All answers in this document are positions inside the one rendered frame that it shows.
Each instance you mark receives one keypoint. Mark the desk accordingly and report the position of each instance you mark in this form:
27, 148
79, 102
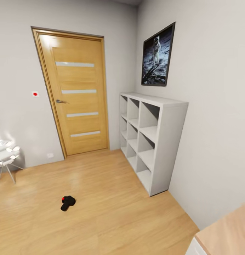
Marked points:
224, 237

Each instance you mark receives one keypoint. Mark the door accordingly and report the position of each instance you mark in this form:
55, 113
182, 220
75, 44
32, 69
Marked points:
74, 71

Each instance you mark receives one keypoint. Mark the painting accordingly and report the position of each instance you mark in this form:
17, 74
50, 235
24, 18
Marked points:
156, 57

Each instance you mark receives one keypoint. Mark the digital camera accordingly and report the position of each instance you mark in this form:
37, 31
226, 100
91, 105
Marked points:
67, 201

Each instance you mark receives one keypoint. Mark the bookcase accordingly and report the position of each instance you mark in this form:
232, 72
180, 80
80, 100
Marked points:
150, 131

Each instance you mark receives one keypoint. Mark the electric switch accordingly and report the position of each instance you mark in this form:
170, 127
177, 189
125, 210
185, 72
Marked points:
35, 93

